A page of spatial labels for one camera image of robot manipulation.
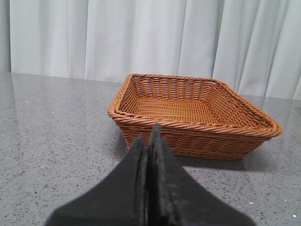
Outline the white curtain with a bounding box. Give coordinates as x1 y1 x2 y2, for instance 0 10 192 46
0 0 301 100

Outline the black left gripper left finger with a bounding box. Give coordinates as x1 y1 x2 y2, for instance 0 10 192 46
46 137 147 226

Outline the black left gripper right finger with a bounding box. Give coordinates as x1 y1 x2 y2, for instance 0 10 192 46
148 124 255 226

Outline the brown wicker basket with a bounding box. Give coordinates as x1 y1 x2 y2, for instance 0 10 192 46
108 73 283 160

